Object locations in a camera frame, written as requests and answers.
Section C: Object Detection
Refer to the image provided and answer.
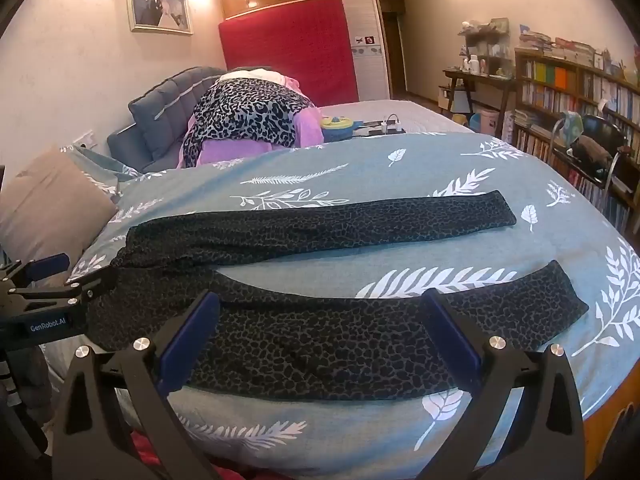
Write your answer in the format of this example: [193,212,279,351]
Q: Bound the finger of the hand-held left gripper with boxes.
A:
[12,267,123,311]
[6,253,71,292]

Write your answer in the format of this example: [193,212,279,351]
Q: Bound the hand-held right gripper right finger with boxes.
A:
[421,287,587,480]

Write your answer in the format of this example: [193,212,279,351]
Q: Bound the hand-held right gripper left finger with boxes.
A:
[51,290,223,480]

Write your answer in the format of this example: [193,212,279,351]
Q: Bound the black leopard patterned pants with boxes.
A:
[82,190,590,403]

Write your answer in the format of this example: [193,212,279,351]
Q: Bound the beige pillow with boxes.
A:
[0,147,119,281]

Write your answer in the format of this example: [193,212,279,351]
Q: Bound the leaf printed pillow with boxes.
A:
[59,144,147,197]

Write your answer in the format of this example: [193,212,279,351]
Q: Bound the red cloth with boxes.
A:
[129,429,251,480]

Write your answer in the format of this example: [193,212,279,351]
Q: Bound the teal leaf printed blanket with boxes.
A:
[42,132,640,472]

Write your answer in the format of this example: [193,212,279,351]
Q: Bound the blue folded blanket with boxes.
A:
[106,66,228,174]

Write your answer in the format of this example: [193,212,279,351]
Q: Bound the blue bin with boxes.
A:
[467,109,501,137]

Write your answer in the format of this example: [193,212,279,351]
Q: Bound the power strip with chargers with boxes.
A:
[357,114,407,137]

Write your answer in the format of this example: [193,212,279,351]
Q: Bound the leopard print cloth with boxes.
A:
[181,78,317,169]

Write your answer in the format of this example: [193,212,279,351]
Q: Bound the grey bed sheet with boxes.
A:
[319,99,474,149]

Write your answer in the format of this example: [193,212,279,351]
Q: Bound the blue and yellow toy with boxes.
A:
[320,115,366,144]

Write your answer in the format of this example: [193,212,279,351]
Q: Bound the black chair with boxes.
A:
[550,110,637,222]

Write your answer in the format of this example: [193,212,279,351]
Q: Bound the wooden desk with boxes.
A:
[442,67,516,137]

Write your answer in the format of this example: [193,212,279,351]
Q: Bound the white cloth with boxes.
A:
[220,68,289,84]

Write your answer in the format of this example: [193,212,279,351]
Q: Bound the wooden bookshelf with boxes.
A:
[512,47,640,233]

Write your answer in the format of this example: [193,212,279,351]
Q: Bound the framed photo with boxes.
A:
[127,0,194,36]

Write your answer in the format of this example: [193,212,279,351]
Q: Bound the desktop shelf organizer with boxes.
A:
[458,17,514,79]

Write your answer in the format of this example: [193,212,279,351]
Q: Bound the dark wooden door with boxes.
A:
[378,0,409,101]

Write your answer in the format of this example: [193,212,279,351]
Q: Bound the red curtain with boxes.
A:
[218,0,360,107]

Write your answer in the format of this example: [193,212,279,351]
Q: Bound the stack of books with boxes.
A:
[517,25,609,69]

